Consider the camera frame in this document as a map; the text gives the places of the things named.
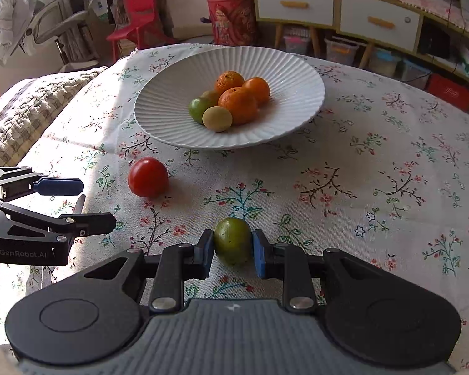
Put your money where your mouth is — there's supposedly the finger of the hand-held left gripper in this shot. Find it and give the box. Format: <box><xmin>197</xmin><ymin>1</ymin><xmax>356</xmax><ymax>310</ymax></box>
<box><xmin>0</xmin><ymin>167</ymin><xmax>85</xmax><ymax>200</ymax></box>
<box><xmin>0</xmin><ymin>201</ymin><xmax>117</xmax><ymax>239</ymax></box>

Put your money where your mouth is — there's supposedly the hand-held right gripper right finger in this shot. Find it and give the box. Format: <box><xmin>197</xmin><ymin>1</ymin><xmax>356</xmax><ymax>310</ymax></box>
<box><xmin>252</xmin><ymin>229</ymin><xmax>376</xmax><ymax>313</ymax></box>

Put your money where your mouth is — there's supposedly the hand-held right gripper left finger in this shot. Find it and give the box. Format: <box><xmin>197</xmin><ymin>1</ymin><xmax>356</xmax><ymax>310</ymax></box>
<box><xmin>84</xmin><ymin>229</ymin><xmax>215</xmax><ymax>313</ymax></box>

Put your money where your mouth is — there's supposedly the green lime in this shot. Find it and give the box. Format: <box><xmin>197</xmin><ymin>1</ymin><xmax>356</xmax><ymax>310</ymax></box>
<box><xmin>189</xmin><ymin>98</ymin><xmax>212</xmax><ymax>124</ymax></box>
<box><xmin>213</xmin><ymin>218</ymin><xmax>253</xmax><ymax>265</ymax></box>

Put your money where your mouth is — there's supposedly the red tomato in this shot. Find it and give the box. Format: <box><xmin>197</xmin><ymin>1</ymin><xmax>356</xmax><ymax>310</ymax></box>
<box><xmin>128</xmin><ymin>157</ymin><xmax>169</xmax><ymax>198</ymax></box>

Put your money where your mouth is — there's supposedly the brown kiwi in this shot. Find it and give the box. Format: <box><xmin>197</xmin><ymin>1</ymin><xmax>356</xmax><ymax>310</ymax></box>
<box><xmin>202</xmin><ymin>106</ymin><xmax>233</xmax><ymax>132</ymax></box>
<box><xmin>200</xmin><ymin>90</ymin><xmax>223</xmax><ymax>106</ymax></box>

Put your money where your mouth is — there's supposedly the small smooth orange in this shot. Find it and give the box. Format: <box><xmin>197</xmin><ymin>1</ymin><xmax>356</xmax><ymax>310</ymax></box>
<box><xmin>242</xmin><ymin>77</ymin><xmax>271</xmax><ymax>106</ymax></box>

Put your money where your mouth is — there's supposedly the white ribbed plate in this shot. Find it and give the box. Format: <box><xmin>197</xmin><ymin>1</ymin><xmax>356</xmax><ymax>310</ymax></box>
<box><xmin>134</xmin><ymin>46</ymin><xmax>326</xmax><ymax>151</ymax></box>

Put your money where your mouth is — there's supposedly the quilted checked blanket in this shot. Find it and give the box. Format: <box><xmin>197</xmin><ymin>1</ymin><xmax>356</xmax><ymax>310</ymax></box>
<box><xmin>0</xmin><ymin>66</ymin><xmax>108</xmax><ymax>167</ymax></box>

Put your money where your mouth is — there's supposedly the floral tablecloth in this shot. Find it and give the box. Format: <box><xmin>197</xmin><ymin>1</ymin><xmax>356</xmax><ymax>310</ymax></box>
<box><xmin>0</xmin><ymin>43</ymin><xmax>469</xmax><ymax>375</ymax></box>

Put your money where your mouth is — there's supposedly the grey office chair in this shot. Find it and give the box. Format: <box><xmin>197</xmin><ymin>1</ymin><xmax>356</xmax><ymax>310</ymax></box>
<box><xmin>21</xmin><ymin>0</ymin><xmax>90</xmax><ymax>75</ymax></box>

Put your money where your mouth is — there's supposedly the white jacket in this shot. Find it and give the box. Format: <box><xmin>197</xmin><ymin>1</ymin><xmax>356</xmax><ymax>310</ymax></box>
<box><xmin>0</xmin><ymin>0</ymin><xmax>40</xmax><ymax>65</ymax></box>

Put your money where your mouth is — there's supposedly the red plastic chair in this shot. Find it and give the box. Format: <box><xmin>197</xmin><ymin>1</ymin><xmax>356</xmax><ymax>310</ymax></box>
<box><xmin>106</xmin><ymin>0</ymin><xmax>180</xmax><ymax>63</ymax></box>

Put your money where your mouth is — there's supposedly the clear plastic storage box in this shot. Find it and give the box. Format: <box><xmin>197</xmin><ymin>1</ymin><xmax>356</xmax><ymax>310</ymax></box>
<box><xmin>369</xmin><ymin>49</ymin><xmax>401</xmax><ymax>78</ymax></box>
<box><xmin>399</xmin><ymin>59</ymin><xmax>431</xmax><ymax>90</ymax></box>
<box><xmin>324</xmin><ymin>37</ymin><xmax>360</xmax><ymax>66</ymax></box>
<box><xmin>283</xmin><ymin>35</ymin><xmax>311</xmax><ymax>53</ymax></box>

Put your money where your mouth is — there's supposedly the red toy bin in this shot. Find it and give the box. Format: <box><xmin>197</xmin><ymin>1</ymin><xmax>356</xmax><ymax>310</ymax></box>
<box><xmin>206</xmin><ymin>0</ymin><xmax>259</xmax><ymax>46</ymax></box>

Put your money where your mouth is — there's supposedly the red storage box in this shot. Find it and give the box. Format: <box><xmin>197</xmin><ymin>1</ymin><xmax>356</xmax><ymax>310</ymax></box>
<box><xmin>426</xmin><ymin>73</ymin><xmax>469</xmax><ymax>110</ymax></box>

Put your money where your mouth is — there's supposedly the long low wooden shelf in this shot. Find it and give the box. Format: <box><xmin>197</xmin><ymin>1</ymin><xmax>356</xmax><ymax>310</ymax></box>
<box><xmin>393</xmin><ymin>0</ymin><xmax>469</xmax><ymax>87</ymax></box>

